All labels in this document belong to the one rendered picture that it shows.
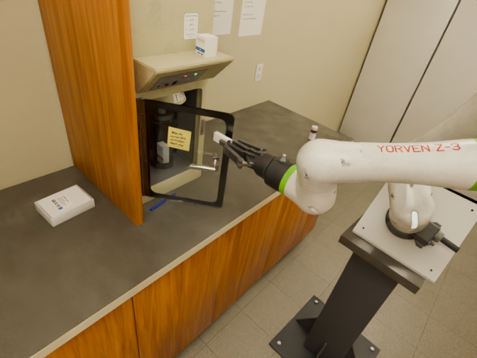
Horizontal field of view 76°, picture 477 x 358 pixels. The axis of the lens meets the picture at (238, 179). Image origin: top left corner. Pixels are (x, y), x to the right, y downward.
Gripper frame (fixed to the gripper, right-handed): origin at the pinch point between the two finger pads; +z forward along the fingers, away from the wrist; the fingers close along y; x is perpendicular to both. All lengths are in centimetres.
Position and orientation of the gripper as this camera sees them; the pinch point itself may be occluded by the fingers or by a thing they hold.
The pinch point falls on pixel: (222, 139)
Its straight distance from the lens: 99.5
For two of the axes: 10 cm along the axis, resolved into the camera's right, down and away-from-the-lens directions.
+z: -7.4, -4.8, 4.8
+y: -6.6, 3.7, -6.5
